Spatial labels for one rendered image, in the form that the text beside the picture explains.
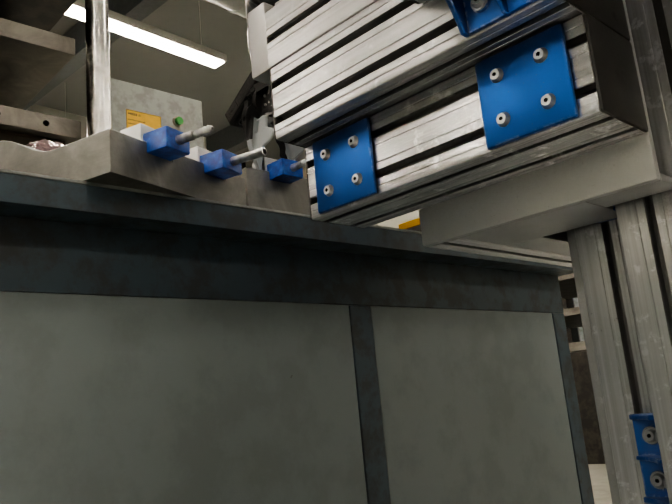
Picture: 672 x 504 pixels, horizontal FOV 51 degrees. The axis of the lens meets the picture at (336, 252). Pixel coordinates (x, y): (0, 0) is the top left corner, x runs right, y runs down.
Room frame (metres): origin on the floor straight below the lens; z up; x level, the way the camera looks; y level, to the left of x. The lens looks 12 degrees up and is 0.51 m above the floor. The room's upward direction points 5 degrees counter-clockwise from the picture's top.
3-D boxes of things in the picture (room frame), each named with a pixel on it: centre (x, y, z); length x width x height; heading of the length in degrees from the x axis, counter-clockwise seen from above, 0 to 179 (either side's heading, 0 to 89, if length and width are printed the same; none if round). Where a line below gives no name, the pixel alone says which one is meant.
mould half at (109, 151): (1.01, 0.41, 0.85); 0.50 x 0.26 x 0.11; 61
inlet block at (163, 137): (0.84, 0.19, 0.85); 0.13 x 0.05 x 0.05; 61
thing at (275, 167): (1.08, 0.06, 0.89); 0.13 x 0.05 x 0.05; 44
